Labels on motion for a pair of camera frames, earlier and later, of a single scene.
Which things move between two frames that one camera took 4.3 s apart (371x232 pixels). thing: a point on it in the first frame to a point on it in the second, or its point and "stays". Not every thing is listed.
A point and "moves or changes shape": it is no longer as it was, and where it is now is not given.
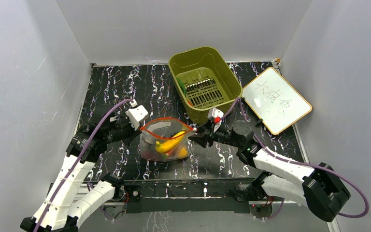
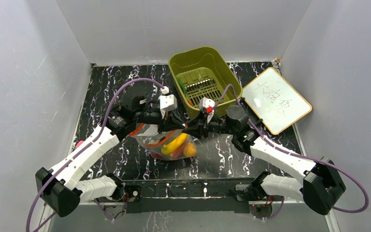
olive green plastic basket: [202, 79] stays
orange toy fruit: [183, 153] to [190, 150]
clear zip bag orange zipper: [165, 138] stays
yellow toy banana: [169, 144] moves or changes shape
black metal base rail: [154, 195] stays
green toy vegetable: [182, 85] stays
